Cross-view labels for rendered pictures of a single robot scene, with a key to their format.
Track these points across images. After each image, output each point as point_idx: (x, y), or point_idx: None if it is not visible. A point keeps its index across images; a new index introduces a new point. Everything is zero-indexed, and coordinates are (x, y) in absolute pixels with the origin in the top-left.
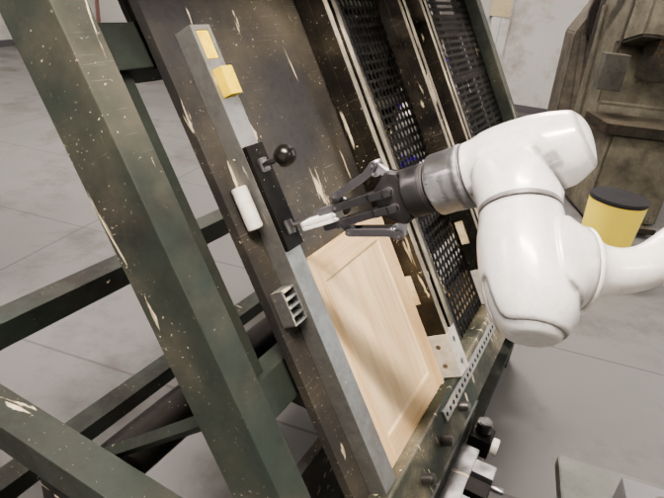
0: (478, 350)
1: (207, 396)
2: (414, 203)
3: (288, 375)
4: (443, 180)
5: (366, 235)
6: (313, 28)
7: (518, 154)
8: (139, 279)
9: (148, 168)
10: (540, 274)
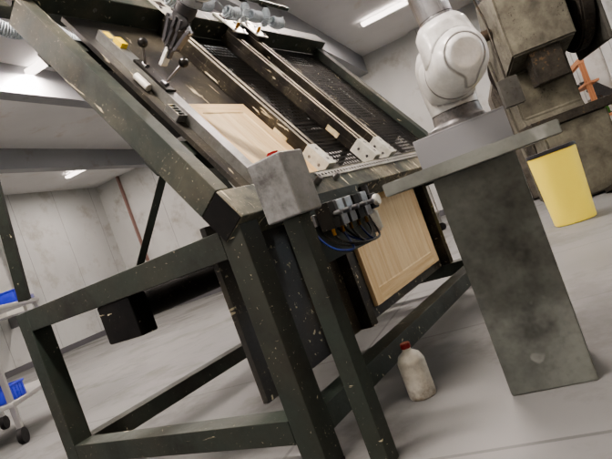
0: (353, 166)
1: (129, 127)
2: (179, 8)
3: (188, 146)
4: None
5: (178, 44)
6: None
7: None
8: (90, 96)
9: (81, 52)
10: None
